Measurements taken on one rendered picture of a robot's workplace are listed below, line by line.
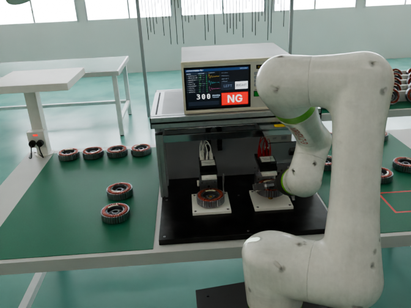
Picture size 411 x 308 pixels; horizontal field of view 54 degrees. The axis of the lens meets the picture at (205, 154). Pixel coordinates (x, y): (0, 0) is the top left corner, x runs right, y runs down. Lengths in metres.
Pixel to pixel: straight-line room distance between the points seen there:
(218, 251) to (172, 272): 1.11
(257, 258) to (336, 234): 0.17
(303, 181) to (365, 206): 0.42
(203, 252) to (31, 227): 0.69
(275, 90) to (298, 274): 0.38
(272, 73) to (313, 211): 0.84
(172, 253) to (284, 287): 0.63
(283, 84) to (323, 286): 0.42
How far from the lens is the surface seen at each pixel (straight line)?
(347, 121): 0.85
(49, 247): 1.58
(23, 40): 8.40
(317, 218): 1.58
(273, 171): 1.66
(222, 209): 1.58
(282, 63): 0.90
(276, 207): 1.60
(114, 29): 7.95
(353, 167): 0.85
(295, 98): 0.89
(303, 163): 1.26
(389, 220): 1.67
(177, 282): 2.46
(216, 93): 1.60
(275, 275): 0.88
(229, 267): 2.54
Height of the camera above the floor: 1.61
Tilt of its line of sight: 24 degrees down
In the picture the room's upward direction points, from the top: 3 degrees counter-clockwise
